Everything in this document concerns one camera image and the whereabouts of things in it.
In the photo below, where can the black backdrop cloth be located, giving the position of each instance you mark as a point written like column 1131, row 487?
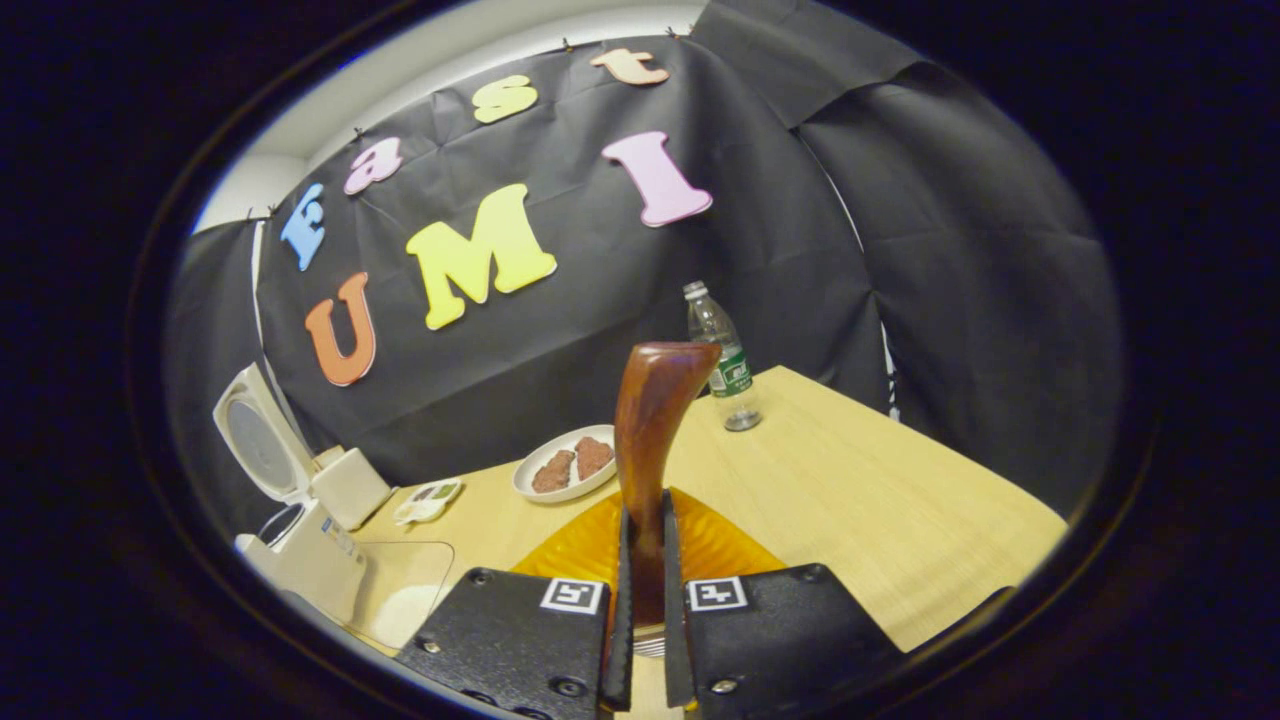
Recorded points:
column 900, row 250

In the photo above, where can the brown wooden spoon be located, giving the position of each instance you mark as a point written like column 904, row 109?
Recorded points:
column 650, row 420

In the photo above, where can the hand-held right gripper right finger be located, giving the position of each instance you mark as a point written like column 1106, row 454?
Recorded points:
column 675, row 640

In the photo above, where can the white rice cooker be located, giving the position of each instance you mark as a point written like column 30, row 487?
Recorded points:
column 310, row 560

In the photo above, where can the clear plastic water bottle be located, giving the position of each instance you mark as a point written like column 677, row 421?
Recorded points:
column 725, row 370

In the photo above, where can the white toaster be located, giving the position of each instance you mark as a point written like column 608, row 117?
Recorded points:
column 350, row 490

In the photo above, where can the white round plate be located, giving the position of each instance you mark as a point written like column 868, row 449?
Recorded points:
column 568, row 496

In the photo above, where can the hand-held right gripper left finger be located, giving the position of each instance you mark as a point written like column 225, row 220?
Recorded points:
column 624, row 620

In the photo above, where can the brown meat piece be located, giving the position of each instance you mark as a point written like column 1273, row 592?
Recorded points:
column 553, row 472
column 594, row 457

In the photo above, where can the white divided grain dish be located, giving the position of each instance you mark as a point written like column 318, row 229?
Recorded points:
column 430, row 500

